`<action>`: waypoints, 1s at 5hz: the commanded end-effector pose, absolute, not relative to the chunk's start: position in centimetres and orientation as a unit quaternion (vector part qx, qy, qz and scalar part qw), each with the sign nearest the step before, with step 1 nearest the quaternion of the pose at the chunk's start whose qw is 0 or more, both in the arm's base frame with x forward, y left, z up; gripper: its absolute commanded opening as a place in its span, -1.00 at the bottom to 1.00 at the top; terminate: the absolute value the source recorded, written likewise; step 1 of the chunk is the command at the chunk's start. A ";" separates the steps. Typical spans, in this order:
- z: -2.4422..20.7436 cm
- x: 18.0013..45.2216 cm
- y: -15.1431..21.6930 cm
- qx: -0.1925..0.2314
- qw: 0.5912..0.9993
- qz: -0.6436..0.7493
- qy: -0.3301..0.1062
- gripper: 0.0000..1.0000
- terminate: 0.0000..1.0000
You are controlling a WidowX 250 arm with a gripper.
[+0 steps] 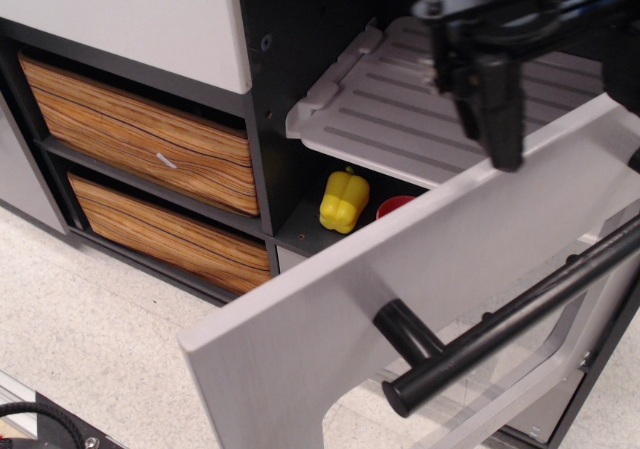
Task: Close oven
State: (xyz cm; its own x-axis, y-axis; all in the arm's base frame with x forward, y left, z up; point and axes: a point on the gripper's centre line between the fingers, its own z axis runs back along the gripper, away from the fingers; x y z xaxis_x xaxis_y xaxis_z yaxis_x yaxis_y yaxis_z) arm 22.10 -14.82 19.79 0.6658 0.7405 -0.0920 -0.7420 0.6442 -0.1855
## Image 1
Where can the wood-pattern storage bin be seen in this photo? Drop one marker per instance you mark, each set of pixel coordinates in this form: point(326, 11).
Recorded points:
point(188, 154)
point(222, 258)

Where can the dark grey toy kitchen cabinet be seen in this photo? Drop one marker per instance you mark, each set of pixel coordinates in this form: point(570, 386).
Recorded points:
point(96, 322)

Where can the red toy cup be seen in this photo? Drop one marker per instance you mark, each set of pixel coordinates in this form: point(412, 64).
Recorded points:
point(392, 204)

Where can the black oven door handle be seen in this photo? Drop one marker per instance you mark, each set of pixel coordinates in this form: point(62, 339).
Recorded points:
point(478, 231)

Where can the grey toy oven door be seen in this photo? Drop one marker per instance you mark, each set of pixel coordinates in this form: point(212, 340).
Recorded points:
point(299, 363)

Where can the grey oven rack tray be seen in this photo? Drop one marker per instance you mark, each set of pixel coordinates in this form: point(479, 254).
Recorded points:
point(375, 108)

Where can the lower wood-pattern storage bin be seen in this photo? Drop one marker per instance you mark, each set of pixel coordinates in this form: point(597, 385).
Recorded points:
point(222, 258)

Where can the upper wood-pattern storage bin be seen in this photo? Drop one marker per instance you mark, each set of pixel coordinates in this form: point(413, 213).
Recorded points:
point(188, 154)

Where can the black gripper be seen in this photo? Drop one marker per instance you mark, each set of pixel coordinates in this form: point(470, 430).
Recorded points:
point(476, 44)

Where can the yellow toy bell pepper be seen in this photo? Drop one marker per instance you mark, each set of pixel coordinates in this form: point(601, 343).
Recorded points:
point(345, 197)

